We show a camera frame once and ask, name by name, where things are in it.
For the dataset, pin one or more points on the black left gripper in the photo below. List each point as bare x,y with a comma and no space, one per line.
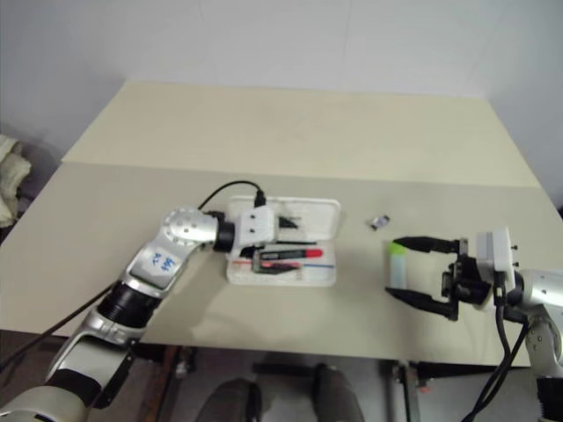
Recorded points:
247,253

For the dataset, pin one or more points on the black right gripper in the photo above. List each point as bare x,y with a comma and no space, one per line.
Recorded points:
467,281

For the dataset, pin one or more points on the red capped black marker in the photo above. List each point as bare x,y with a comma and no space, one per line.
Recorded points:
288,254

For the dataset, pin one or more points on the green capped white marker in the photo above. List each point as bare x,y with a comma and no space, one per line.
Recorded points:
397,268

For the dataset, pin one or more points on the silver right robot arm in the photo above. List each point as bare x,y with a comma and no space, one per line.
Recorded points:
543,288

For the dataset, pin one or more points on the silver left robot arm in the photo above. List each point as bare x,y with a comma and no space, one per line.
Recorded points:
176,229

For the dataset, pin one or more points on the white plastic pencil case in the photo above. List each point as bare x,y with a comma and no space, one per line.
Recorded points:
323,220

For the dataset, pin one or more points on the small black item in lid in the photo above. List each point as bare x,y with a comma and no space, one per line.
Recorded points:
291,222

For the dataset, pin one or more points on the dark rounded shape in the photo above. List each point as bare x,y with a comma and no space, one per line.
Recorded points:
336,395
231,402

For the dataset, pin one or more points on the cream crumpled cloth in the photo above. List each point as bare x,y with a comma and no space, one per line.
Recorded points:
11,176

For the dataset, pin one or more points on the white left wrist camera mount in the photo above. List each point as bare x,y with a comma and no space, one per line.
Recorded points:
257,226

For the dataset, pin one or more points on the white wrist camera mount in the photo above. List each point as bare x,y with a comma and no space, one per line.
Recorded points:
495,252
257,226

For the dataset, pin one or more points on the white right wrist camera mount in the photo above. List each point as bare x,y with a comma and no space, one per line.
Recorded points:
495,252

